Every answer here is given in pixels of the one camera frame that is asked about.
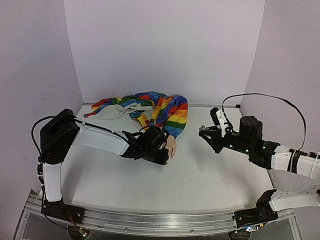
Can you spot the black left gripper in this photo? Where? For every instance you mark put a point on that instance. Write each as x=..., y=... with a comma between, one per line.
x=165, y=158

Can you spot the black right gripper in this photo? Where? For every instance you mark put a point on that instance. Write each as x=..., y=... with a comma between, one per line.
x=217, y=137

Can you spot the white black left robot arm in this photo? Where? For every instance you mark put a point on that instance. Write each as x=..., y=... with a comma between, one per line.
x=63, y=131

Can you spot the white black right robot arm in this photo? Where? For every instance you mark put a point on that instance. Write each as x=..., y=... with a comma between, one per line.
x=267, y=155

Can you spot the mannequin hand with nails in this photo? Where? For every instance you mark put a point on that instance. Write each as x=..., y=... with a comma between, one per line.
x=171, y=146

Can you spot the rainbow striped jacket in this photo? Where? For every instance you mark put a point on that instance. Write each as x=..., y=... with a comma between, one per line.
x=169, y=113

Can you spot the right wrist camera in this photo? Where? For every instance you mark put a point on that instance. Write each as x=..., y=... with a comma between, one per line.
x=220, y=119

